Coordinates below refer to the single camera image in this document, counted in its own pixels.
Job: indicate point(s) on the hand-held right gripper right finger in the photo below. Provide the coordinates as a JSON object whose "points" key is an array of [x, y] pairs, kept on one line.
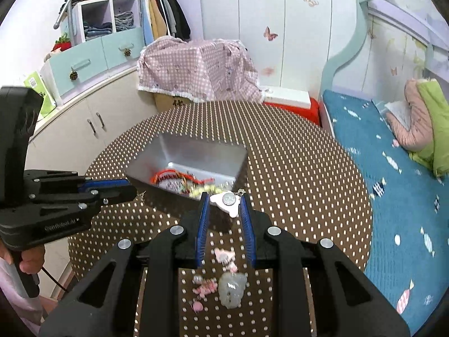
{"points": [[245, 228]]}

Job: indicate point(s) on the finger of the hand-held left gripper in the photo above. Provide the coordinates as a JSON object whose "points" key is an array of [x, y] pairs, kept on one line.
{"points": [[105, 183], [115, 196]]}

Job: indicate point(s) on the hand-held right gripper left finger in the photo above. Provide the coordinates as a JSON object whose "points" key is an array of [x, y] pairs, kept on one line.
{"points": [[202, 224]]}

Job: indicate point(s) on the white charm with silver disc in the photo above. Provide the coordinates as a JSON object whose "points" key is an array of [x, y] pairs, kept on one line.
{"points": [[226, 202]]}

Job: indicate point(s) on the grey metal tin box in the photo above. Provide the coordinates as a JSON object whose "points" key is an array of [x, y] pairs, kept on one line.
{"points": [[196, 154]]}

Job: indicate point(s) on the person's left forearm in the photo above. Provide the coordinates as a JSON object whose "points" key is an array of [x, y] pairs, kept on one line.
{"points": [[17, 298]]}

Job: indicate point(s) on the person's left hand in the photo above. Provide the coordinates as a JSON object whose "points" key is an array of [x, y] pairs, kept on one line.
{"points": [[33, 261]]}

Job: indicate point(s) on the pink white charm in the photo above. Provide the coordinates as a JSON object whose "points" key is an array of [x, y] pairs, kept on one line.
{"points": [[224, 255]]}

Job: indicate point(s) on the green and white bag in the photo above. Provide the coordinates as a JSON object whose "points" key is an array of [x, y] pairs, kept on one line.
{"points": [[49, 103]]}

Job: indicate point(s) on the pale jade pendant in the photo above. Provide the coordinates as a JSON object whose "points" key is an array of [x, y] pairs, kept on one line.
{"points": [[231, 288]]}

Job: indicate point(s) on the pink flower charm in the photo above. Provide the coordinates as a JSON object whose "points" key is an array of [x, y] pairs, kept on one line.
{"points": [[205, 286]]}

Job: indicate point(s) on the beige cabinet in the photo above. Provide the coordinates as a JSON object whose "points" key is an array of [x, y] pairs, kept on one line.
{"points": [[77, 112]]}

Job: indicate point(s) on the brown polka dot tablecloth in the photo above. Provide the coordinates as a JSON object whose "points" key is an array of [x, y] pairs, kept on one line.
{"points": [[298, 189]]}

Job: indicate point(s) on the pine cone drawer ornament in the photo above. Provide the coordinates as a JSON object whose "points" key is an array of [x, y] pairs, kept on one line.
{"points": [[73, 75], [127, 52]]}

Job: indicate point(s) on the small pink bead charm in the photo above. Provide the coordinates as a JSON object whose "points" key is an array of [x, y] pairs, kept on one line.
{"points": [[197, 306]]}

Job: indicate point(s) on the strawberry plush toy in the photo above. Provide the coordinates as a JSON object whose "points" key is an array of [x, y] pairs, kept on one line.
{"points": [[62, 44]]}

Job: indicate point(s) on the cardboard box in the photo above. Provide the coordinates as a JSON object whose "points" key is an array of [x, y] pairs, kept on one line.
{"points": [[172, 103]]}

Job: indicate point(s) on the teal drawer unit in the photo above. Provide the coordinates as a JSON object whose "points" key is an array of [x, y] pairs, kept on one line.
{"points": [[91, 56]]}

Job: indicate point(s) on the folded blue clothes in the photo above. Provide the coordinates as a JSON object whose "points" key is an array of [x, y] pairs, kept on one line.
{"points": [[98, 30]]}

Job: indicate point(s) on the red white storage box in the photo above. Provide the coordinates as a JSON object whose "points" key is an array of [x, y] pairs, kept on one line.
{"points": [[312, 110]]}

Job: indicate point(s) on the white flat box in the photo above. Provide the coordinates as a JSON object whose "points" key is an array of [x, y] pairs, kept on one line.
{"points": [[287, 96]]}

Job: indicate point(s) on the bed with teal sheet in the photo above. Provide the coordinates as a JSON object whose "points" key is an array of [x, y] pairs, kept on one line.
{"points": [[386, 200]]}

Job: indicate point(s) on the pink checkered cloth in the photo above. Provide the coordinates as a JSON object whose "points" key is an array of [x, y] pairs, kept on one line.
{"points": [[200, 70]]}

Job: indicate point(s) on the folded jeans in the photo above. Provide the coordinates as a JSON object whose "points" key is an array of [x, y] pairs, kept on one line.
{"points": [[124, 21]]}

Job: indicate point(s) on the row of hanging clothes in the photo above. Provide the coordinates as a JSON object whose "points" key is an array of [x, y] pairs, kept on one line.
{"points": [[165, 10]]}

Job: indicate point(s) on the pink butterfly sticker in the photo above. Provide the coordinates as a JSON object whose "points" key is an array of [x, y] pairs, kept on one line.
{"points": [[270, 33]]}

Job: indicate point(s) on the pink and green quilt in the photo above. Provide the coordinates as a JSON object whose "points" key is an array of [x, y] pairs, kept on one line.
{"points": [[421, 119]]}

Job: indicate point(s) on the white wardrobe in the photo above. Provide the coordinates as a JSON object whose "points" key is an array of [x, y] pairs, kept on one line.
{"points": [[238, 14]]}

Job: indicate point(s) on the grey metal rail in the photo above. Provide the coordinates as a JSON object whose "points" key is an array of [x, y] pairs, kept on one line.
{"points": [[65, 7]]}

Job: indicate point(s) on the teal bunk bed frame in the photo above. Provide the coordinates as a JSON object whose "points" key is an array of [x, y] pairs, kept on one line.
{"points": [[363, 17]]}

